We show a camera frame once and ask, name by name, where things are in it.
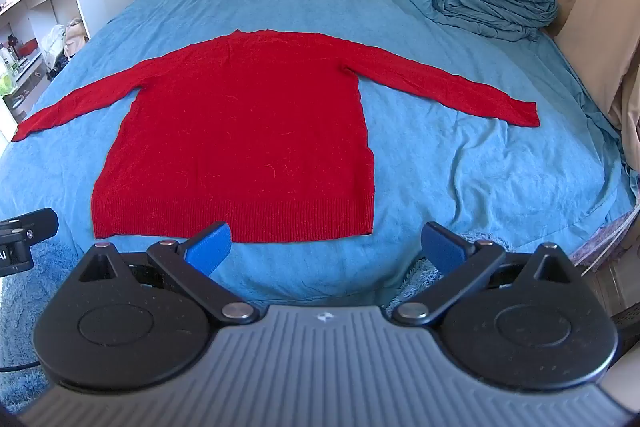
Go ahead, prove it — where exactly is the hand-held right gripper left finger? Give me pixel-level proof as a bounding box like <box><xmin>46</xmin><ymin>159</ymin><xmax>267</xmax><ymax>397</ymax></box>
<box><xmin>75</xmin><ymin>221</ymin><xmax>260</xmax><ymax>323</ymax></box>

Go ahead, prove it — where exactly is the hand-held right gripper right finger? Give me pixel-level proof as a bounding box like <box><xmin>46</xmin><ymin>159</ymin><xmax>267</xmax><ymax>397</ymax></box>
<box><xmin>391</xmin><ymin>221</ymin><xmax>584</xmax><ymax>327</ymax></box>

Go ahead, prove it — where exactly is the red knit sweater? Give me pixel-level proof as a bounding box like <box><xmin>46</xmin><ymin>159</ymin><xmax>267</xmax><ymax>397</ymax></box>
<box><xmin>12</xmin><ymin>29</ymin><xmax>541</xmax><ymax>243</ymax></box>

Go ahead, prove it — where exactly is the fluffy blue rug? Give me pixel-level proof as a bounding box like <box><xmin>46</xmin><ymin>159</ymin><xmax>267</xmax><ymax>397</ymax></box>
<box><xmin>0</xmin><ymin>234</ymin><xmax>68</xmax><ymax>408</ymax></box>

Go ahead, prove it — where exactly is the bed with blue sheet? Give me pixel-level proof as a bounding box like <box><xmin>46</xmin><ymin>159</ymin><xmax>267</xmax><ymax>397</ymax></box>
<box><xmin>0</xmin><ymin>0</ymin><xmax>639</xmax><ymax>308</ymax></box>

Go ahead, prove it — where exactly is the white plastic bag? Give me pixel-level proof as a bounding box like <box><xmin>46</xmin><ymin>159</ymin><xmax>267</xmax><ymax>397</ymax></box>
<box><xmin>39</xmin><ymin>25</ymin><xmax>67</xmax><ymax>68</ymax></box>

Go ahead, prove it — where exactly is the beige cloth bag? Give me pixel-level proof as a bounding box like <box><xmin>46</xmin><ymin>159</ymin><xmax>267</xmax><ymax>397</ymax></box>
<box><xmin>63</xmin><ymin>18</ymin><xmax>90</xmax><ymax>58</ymax></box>

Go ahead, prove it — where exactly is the white shelf unit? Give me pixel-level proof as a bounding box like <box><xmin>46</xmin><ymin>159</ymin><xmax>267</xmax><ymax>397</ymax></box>
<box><xmin>0</xmin><ymin>0</ymin><xmax>94</xmax><ymax>142</ymax></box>

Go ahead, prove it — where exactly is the black cable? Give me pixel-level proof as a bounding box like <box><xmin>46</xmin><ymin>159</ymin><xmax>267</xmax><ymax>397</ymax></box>
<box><xmin>0</xmin><ymin>356</ymin><xmax>42</xmax><ymax>374</ymax></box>

